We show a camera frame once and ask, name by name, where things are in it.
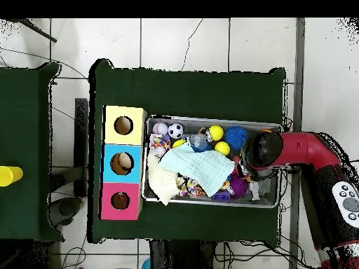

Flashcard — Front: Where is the crumpled white colourful-dotted wrapper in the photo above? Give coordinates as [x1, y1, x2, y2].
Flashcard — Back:
[148, 133, 172, 158]

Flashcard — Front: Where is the silver toy robot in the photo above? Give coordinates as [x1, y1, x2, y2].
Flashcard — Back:
[248, 180, 262, 202]

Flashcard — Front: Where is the shallow wire mesh bin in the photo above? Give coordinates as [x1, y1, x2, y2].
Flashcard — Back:
[140, 114, 283, 209]

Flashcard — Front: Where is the dark grey rounded base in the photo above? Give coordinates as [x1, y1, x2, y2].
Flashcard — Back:
[48, 196, 83, 228]

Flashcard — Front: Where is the crumpled clear plastic bottle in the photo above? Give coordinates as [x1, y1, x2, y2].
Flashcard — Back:
[187, 134, 212, 153]

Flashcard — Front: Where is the blue spiky rubber ball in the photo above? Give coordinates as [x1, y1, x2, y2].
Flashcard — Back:
[224, 125, 250, 151]

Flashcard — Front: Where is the dark thin rod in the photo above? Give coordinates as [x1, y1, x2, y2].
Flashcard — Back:
[12, 18, 57, 43]

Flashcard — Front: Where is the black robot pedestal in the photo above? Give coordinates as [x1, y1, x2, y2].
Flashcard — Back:
[148, 239, 219, 269]

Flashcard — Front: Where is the small white baseball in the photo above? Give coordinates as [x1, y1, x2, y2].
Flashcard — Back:
[151, 122, 169, 137]

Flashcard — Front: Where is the small soccer ball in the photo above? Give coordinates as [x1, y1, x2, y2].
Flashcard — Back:
[167, 123, 184, 139]

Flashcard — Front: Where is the purple spiky rubber ball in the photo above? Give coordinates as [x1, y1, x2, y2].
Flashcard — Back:
[229, 173, 250, 200]

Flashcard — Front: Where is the wooden box with three holes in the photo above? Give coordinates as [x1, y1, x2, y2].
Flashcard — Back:
[98, 105, 148, 221]

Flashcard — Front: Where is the cream muslin cloth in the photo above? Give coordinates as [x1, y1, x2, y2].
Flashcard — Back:
[147, 152, 182, 207]

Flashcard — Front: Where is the light blue muslin cloth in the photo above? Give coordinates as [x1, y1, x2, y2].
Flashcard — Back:
[158, 142, 236, 198]

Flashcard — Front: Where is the yellow foam ball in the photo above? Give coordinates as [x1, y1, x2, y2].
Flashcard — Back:
[214, 141, 231, 157]
[208, 125, 224, 142]

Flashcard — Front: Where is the yellow cylinder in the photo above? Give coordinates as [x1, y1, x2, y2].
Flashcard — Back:
[0, 165, 24, 188]

